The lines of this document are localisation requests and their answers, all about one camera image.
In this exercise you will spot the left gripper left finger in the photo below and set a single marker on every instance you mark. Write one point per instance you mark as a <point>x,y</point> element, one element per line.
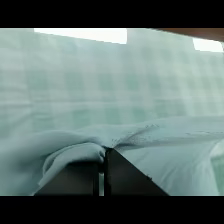
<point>75,181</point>

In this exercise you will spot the light blue shirt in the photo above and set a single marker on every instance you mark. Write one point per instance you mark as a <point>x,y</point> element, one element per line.
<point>173,156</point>

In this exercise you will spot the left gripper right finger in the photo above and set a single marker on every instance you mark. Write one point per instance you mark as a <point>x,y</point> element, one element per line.
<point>126,178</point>

